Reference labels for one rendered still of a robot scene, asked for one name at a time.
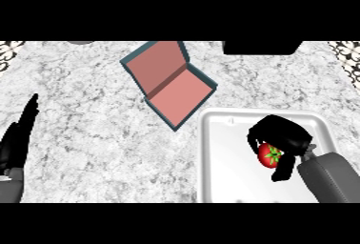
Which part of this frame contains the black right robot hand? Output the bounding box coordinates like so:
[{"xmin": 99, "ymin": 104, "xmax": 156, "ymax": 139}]
[{"xmin": 246, "ymin": 114, "xmax": 314, "ymax": 183}]

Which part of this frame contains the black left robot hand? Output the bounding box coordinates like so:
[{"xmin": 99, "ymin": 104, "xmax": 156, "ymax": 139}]
[{"xmin": 0, "ymin": 92, "xmax": 41, "ymax": 171}]

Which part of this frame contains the red tomato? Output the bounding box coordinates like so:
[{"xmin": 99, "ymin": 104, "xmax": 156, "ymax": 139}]
[{"xmin": 257, "ymin": 142, "xmax": 285, "ymax": 170}]

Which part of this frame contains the white tray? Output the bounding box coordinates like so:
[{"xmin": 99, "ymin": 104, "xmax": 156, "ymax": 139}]
[{"xmin": 195, "ymin": 107, "xmax": 342, "ymax": 204}]

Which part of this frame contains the pink open box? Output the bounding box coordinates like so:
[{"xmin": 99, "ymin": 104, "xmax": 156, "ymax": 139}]
[{"xmin": 118, "ymin": 41, "xmax": 220, "ymax": 132}]

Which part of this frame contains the black appliance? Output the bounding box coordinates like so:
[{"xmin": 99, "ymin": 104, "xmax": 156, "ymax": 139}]
[{"xmin": 221, "ymin": 41, "xmax": 304, "ymax": 56}]

